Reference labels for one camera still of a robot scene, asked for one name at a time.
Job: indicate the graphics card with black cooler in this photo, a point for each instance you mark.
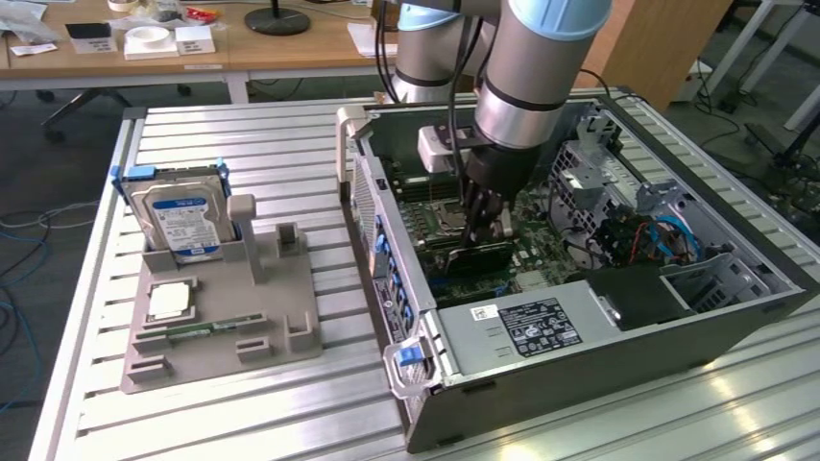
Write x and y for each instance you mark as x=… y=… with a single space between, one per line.
x=477 y=259

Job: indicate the black open PC case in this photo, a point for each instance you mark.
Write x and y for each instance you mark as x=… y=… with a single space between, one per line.
x=576 y=394

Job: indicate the black chair base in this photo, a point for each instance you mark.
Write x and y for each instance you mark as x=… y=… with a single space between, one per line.
x=55 y=133

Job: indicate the grey disk bay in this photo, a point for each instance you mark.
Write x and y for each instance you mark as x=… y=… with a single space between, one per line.
x=717 y=283

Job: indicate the round black lamp base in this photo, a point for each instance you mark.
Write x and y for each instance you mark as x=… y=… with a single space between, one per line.
x=276 y=21

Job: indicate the black stand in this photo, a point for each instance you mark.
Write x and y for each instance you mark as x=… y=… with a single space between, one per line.
x=791 y=158

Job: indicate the black and white box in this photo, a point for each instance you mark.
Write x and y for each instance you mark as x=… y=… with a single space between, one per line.
x=89 y=38

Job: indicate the green motherboard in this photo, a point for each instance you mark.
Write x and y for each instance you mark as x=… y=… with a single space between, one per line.
x=544 y=240

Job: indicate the white paper label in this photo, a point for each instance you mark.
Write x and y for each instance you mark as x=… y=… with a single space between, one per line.
x=32 y=49

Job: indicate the grey power supply unit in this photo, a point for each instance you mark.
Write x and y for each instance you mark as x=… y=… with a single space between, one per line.
x=473 y=346

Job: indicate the plain white box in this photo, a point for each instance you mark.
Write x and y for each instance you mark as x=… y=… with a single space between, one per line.
x=193 y=41

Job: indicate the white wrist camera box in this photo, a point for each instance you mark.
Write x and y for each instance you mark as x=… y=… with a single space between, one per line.
x=436 y=153

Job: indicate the small tape roll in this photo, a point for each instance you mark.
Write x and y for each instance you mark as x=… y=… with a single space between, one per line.
x=121 y=5

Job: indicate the blue case latch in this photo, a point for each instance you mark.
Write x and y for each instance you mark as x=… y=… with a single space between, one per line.
x=407 y=357

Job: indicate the clear plastic bag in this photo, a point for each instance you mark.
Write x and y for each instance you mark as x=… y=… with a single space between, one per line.
x=25 y=24

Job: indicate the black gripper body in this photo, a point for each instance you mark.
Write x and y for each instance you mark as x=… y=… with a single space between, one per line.
x=505 y=170

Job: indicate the hard disk with blue rails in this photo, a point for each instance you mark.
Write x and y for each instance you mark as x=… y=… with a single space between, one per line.
x=183 y=225

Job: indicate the silver chipset heat sink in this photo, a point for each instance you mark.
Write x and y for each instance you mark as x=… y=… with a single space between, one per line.
x=533 y=281

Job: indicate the wooden desk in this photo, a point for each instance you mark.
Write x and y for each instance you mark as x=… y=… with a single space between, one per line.
x=76 y=67

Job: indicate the wooden cabinet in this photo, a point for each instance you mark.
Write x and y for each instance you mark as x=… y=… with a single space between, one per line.
x=640 y=48

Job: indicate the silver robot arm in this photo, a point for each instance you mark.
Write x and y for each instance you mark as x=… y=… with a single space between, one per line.
x=544 y=48

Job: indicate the silver drive cage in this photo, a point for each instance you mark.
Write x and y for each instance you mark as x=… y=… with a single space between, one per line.
x=576 y=163

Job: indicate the small red item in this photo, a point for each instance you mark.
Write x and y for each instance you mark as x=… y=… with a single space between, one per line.
x=199 y=14

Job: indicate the white table frame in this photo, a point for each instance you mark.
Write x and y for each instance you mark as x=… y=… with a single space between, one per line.
x=740 y=43

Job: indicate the silver CPU chip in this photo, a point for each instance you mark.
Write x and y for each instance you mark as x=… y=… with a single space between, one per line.
x=169 y=300

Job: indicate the grey parts rack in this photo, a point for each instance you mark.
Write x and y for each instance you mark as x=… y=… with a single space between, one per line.
x=217 y=346

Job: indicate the metal CPU socket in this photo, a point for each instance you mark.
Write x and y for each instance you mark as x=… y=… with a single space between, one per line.
x=445 y=213

